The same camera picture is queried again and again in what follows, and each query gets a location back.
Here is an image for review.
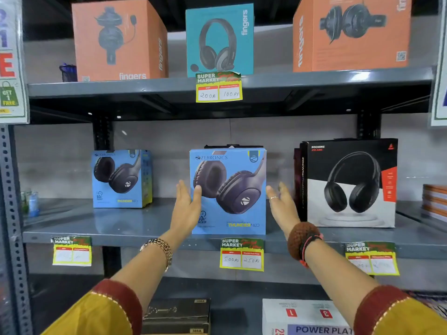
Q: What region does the yellow green price tag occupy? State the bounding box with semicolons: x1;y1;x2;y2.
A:
195;71;244;103
345;241;400;276
51;235;93;267
219;238;265;272

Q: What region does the brown knitted scrunchie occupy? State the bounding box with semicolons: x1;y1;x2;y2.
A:
287;222;320;262

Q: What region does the grey metal shelf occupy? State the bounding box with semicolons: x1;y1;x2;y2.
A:
0;0;447;335

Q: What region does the black and white headphone box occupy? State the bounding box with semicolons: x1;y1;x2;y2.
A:
300;138;399;228

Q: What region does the stack of orange books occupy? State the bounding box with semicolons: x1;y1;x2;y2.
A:
420;184;447;223

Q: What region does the person's yellow sleeve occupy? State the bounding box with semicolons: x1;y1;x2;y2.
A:
352;285;447;335
40;278;144;335

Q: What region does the person's right forearm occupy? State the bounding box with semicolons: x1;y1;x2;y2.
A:
303;240;380;313

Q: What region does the person's right yellow sleeve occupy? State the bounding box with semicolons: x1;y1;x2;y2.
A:
352;285;447;335

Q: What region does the dark blue mesh holder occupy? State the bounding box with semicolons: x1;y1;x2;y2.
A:
58;63;78;83

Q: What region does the white power strip box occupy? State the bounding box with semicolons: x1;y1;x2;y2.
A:
262;298;355;335

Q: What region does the person's right hand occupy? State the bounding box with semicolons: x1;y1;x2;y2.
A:
266;181;302;240

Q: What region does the person's left forearm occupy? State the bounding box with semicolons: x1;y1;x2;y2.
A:
111;230;184;313

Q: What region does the white promotional poster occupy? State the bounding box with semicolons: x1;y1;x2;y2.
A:
429;0;447;128
0;0;30;125

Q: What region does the blue headphone box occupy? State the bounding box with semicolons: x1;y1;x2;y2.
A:
91;149;153;209
190;148;268;235

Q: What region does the person's left yellow sleeve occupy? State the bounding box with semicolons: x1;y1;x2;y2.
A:
40;278;144;335

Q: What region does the small blue bottle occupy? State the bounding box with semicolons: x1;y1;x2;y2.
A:
27;191;40;218

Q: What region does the flat black box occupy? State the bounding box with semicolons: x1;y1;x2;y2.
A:
141;318;211;335
143;298;211;322

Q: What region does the person's left hand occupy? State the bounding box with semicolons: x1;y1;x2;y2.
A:
164;180;203;243

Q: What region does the red black wrist band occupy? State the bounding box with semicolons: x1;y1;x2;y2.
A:
298;233;325;268

